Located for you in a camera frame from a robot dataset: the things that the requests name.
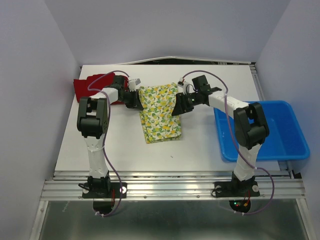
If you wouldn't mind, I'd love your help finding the red folded skirt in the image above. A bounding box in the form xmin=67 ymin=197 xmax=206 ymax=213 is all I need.
xmin=73 ymin=73 xmax=116 ymax=103

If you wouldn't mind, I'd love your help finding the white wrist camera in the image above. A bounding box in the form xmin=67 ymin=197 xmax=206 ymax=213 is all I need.
xmin=177 ymin=77 xmax=194 ymax=94
xmin=128 ymin=77 xmax=141 ymax=92

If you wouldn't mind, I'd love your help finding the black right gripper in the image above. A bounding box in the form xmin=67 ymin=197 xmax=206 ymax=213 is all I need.
xmin=170 ymin=91 xmax=201 ymax=116

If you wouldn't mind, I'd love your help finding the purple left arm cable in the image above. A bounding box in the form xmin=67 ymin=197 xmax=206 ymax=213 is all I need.
xmin=87 ymin=70 xmax=132 ymax=218

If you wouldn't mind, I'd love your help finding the aluminium right side rail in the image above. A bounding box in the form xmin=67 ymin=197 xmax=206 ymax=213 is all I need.
xmin=249 ymin=64 xmax=266 ymax=101

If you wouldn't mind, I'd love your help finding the lemon print skirt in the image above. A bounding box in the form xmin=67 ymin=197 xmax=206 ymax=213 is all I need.
xmin=138 ymin=83 xmax=182 ymax=144

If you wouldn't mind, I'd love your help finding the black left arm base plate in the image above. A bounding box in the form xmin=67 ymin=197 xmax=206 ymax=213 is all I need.
xmin=81 ymin=182 xmax=127 ymax=200

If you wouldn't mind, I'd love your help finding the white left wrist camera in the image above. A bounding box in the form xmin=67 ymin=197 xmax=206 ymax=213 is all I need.
xmin=128 ymin=77 xmax=141 ymax=92

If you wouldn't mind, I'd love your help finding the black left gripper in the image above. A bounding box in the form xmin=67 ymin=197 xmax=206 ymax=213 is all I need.
xmin=119 ymin=89 xmax=144 ymax=111

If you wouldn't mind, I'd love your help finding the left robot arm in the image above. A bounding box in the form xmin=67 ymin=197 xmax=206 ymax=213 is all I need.
xmin=76 ymin=72 xmax=143 ymax=198

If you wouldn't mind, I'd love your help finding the blue plastic bin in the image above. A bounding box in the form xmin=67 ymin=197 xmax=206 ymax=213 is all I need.
xmin=213 ymin=100 xmax=310 ymax=162

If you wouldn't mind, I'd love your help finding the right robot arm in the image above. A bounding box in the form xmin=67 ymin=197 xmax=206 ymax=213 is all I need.
xmin=172 ymin=75 xmax=270 ymax=195

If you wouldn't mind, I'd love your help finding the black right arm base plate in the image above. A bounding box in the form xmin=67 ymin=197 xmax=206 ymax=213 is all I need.
xmin=211 ymin=181 xmax=260 ymax=198

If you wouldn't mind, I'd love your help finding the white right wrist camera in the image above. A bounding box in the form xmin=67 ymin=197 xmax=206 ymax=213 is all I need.
xmin=177 ymin=77 xmax=194 ymax=94

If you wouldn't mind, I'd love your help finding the aluminium front rail frame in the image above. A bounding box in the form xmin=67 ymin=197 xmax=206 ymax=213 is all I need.
xmin=40 ymin=170 xmax=306 ymax=202

